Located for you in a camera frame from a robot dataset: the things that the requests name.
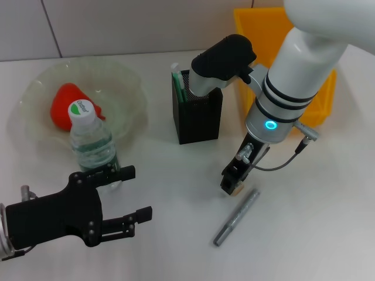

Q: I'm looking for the right wrist camera housing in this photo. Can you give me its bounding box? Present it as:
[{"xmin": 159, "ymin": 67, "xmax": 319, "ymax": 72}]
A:
[{"xmin": 189, "ymin": 34, "xmax": 258, "ymax": 96}]

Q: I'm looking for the clear green-label water bottle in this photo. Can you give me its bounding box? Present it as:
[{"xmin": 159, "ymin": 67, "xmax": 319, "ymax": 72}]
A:
[{"xmin": 67, "ymin": 100, "xmax": 122, "ymax": 191}]

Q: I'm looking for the black mesh pen holder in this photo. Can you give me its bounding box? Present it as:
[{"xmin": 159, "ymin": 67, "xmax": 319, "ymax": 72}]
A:
[{"xmin": 171, "ymin": 68, "xmax": 223, "ymax": 145}]

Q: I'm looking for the red-orange orange fruit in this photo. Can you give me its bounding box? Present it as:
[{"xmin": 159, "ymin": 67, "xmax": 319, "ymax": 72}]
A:
[{"xmin": 49, "ymin": 83, "xmax": 107, "ymax": 131}]

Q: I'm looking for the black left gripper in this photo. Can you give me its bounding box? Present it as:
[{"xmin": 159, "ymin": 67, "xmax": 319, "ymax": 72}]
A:
[{"xmin": 5, "ymin": 165, "xmax": 137, "ymax": 251}]

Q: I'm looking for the yellow plastic bin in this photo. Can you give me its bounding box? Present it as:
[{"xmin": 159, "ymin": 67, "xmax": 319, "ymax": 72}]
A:
[{"xmin": 233, "ymin": 7, "xmax": 337, "ymax": 127}]

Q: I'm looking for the right gripper cable with plugs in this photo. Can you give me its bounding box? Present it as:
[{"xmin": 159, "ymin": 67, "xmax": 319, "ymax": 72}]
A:
[{"xmin": 236, "ymin": 121, "xmax": 321, "ymax": 171}]

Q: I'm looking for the left gripper cable with plug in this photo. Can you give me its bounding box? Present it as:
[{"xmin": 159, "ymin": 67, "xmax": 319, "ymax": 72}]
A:
[{"xmin": 0, "ymin": 184, "xmax": 38, "ymax": 261}]

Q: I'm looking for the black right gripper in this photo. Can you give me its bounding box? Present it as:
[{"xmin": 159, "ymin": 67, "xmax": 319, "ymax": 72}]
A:
[{"xmin": 220, "ymin": 133, "xmax": 270, "ymax": 197}]

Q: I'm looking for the grey marker pen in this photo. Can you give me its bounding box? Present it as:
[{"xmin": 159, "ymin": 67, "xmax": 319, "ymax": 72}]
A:
[{"xmin": 213, "ymin": 189, "xmax": 261, "ymax": 247}]

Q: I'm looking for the pale green glass fruit plate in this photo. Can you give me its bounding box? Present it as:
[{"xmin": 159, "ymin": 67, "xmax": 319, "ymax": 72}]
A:
[{"xmin": 10, "ymin": 57, "xmax": 149, "ymax": 149}]

